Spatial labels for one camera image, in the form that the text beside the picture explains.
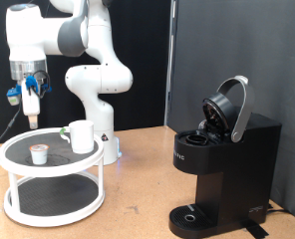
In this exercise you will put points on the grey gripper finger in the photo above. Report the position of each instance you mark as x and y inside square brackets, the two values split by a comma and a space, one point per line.
[33, 122]

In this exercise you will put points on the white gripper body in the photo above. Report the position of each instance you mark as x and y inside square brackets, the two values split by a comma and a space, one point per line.
[31, 104]

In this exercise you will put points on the orange-rimmed coffee pod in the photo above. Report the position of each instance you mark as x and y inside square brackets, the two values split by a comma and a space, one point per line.
[39, 155]

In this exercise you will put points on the black Keurig coffee machine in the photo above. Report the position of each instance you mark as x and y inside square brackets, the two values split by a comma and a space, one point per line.
[237, 166]

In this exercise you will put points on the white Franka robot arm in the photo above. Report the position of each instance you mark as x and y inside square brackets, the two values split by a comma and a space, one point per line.
[101, 76]

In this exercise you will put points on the white two-tier turntable shelf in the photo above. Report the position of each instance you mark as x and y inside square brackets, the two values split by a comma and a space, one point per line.
[54, 195]

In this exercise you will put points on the black curtain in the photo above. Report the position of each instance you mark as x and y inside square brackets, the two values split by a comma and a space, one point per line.
[144, 83]

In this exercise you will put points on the dark grey partition panel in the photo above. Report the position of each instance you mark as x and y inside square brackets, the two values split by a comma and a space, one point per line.
[237, 40]

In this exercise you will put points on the black tape strip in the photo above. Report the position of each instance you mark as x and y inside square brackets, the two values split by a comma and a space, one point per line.
[257, 231]

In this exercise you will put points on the white wrist camera blue mount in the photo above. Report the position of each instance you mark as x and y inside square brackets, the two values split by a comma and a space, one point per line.
[14, 96]

